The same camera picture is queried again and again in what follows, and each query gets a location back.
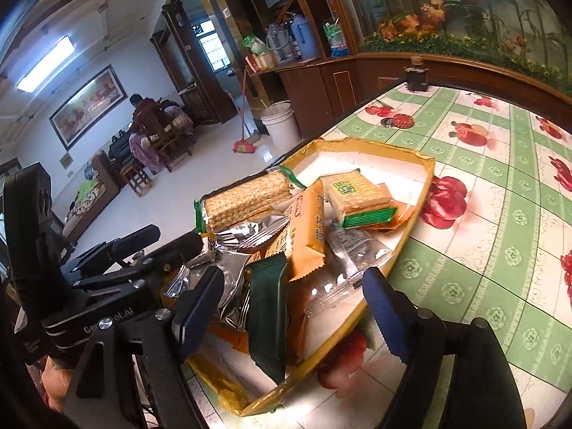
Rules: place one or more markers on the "yellow label cracker pack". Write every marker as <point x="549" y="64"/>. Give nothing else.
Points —
<point x="356" y="201"/>

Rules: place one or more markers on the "clear grey printed packet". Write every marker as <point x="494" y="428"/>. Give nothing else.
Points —
<point x="351" y="251"/>

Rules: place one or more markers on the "silver foil snack bag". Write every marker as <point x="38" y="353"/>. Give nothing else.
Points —
<point x="231" y="263"/>
<point x="252" y="233"/>

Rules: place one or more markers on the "long orange cracker pack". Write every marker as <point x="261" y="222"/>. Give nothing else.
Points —
<point x="303" y="239"/>

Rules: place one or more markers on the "wooden chair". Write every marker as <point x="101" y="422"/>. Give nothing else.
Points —
<point x="168" y="137"/>

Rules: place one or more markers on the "flower mural glass panel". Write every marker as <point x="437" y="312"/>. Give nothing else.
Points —
<point x="525" y="36"/>

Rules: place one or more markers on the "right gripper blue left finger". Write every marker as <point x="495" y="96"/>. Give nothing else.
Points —
<point x="194" y="310"/>

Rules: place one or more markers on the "blue water jug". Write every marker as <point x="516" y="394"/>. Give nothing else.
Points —
<point x="304" y="37"/>

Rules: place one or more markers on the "operator hand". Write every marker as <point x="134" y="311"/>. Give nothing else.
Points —
<point x="56" y="382"/>

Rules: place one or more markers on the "yellow cardboard box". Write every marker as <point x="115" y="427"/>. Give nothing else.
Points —
<point x="321" y="313"/>

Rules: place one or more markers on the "red broom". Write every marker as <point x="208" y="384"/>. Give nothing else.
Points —
<point x="243" y="145"/>

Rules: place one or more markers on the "framed wall painting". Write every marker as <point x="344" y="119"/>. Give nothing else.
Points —
<point x="101" y="94"/>

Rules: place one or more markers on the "white plastic bucket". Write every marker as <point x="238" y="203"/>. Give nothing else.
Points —
<point x="281" y="124"/>

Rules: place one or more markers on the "grey thermos jug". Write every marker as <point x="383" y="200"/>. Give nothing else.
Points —
<point x="279" y="42"/>

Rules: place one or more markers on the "clear cracker pack black edge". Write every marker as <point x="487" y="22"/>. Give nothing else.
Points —
<point x="243" y="199"/>

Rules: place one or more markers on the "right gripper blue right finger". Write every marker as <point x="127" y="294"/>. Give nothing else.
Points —
<point x="394" y="314"/>

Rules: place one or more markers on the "small black box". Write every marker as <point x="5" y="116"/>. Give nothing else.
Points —
<point x="416" y="75"/>

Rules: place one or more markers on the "seated person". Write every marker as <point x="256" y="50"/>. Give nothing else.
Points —
<point x="138" y="142"/>

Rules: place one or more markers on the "fruit pattern green tablecloth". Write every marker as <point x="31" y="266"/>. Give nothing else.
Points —
<point x="508" y="257"/>

